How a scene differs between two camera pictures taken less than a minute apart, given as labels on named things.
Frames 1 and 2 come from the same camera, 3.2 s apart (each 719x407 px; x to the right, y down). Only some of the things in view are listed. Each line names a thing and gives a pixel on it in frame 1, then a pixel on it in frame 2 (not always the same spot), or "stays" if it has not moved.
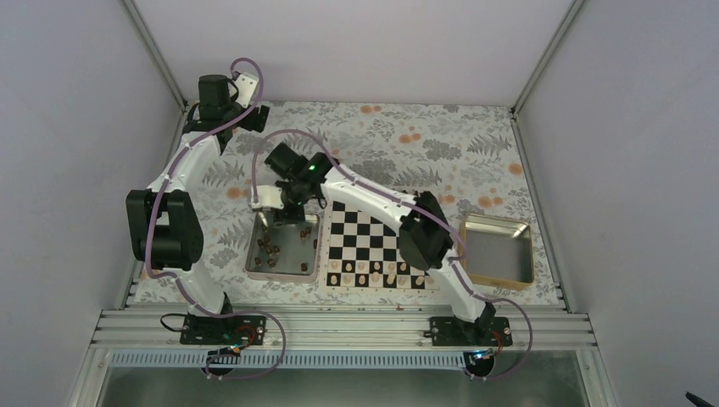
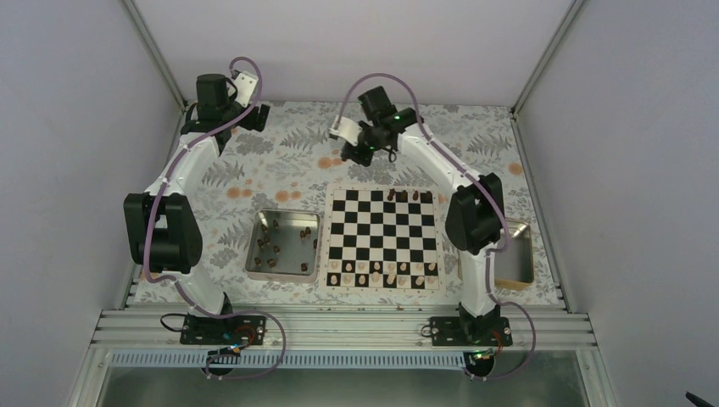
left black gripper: (250, 125) stays
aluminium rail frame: (136, 330) stays
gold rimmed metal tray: (499, 251) stays
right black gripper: (284, 215) to (351, 154)
